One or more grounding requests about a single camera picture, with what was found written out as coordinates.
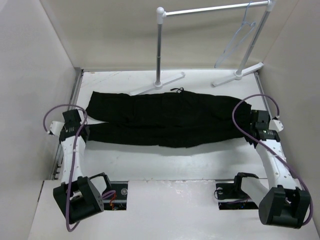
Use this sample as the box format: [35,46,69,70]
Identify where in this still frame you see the black trousers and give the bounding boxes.
[86,88,252,148]

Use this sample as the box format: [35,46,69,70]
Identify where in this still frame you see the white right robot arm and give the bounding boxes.
[231,110,311,229]

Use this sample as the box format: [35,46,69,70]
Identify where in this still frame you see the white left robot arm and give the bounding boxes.
[49,109,116,227]

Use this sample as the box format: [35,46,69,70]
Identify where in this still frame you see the white clothes rack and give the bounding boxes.
[129,0,277,96]

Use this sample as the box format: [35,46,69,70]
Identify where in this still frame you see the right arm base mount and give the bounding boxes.
[214,172,259,210]

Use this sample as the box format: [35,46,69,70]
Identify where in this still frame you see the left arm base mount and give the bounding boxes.
[102,181,129,211]

